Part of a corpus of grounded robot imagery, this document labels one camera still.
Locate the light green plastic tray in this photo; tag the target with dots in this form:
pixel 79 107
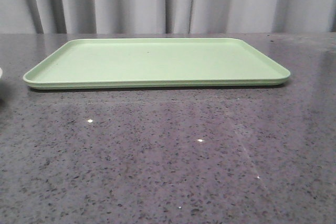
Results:
pixel 155 62

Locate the grey pleated curtain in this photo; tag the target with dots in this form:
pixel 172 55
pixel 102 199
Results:
pixel 166 16

